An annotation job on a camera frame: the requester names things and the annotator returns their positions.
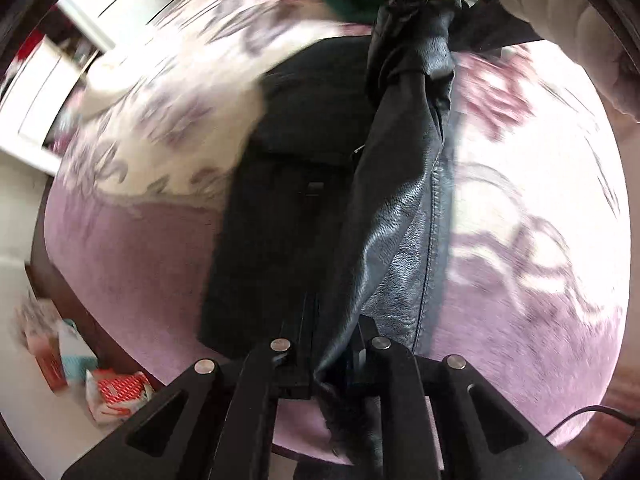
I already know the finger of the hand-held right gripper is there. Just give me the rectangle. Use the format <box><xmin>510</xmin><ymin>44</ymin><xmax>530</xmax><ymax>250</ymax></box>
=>
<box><xmin>449</xmin><ymin>0</ymin><xmax>546</xmax><ymax>56</ymax></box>

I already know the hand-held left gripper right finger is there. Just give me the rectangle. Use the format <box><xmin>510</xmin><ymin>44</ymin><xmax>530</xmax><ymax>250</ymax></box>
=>
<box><xmin>350</xmin><ymin>316</ymin><xmax>585</xmax><ymax>480</ymax></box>

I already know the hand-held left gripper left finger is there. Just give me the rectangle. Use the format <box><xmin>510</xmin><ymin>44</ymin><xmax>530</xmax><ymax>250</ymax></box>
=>
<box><xmin>60</xmin><ymin>294</ymin><xmax>321</xmax><ymax>480</ymax></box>

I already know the black leather jacket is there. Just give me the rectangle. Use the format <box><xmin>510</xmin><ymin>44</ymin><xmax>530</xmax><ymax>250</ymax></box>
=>
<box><xmin>200</xmin><ymin>0</ymin><xmax>463</xmax><ymax>467</ymax></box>

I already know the person's right hand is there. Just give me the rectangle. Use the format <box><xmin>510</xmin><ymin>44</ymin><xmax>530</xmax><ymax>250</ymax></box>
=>
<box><xmin>494</xmin><ymin>0</ymin><xmax>640</xmax><ymax>123</ymax></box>

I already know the red and white packet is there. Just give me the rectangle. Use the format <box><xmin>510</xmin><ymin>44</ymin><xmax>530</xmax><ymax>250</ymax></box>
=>
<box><xmin>85</xmin><ymin>369</ymin><xmax>155</xmax><ymax>423</ymax></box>

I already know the pink floral blanket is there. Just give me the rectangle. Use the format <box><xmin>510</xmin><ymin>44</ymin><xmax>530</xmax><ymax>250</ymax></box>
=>
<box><xmin>42</xmin><ymin>0</ymin><xmax>630</xmax><ymax>466</ymax></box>

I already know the teal box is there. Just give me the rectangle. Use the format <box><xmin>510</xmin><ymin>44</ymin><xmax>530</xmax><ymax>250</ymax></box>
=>
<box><xmin>57</xmin><ymin>319</ymin><xmax>99</xmax><ymax>385</ymax></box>

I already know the pink box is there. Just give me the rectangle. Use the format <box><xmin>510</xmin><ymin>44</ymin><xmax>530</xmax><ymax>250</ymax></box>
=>
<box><xmin>17</xmin><ymin>300</ymin><xmax>69</xmax><ymax>392</ymax></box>

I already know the white wardrobe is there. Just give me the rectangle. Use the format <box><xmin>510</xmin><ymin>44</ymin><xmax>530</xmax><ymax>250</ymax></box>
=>
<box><xmin>0</xmin><ymin>0</ymin><xmax>221</xmax><ymax>178</ymax></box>

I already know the black cable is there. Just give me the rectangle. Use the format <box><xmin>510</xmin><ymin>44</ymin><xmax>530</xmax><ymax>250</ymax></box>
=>
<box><xmin>544</xmin><ymin>405</ymin><xmax>637</xmax><ymax>437</ymax></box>

